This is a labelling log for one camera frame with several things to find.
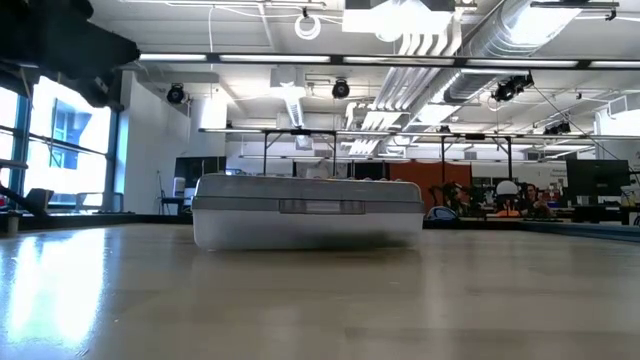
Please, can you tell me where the dark office chair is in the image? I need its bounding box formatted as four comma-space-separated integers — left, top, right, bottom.
158, 171, 188, 217

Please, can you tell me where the large glass window wall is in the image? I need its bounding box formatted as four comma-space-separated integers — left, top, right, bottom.
0, 74, 119, 214

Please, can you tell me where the white cable coil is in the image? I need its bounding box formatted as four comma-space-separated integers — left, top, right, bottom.
293, 11, 323, 42

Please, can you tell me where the person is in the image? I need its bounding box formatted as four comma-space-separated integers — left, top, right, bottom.
519, 182, 554, 219

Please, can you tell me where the black background rig frame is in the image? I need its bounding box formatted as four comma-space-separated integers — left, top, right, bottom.
261, 128, 339, 178
439, 133, 514, 183

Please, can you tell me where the blue rounded object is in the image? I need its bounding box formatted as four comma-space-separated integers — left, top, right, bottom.
424, 205, 459, 223

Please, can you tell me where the long linear ceiling light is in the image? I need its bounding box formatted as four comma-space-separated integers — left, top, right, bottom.
138, 51, 640, 72

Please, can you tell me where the black wall screen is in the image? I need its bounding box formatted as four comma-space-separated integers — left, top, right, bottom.
173, 155, 228, 189

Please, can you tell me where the black computer monitor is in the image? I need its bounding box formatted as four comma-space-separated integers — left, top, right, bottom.
565, 158, 632, 199

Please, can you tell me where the clear plastic supply box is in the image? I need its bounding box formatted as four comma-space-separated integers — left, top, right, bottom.
191, 172, 427, 253

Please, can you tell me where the silver round air duct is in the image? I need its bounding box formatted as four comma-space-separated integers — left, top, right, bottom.
442, 0, 584, 104

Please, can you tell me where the white round object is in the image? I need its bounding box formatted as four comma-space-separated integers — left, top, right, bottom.
494, 179, 522, 198

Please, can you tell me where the white ceiling light panel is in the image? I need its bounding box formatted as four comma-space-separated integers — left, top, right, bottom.
341, 0, 457, 37

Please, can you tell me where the white ceiling duct bundle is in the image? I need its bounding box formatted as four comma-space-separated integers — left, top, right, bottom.
372, 32, 464, 114

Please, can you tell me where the orange partition panel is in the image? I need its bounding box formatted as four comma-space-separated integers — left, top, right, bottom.
388, 161, 474, 214

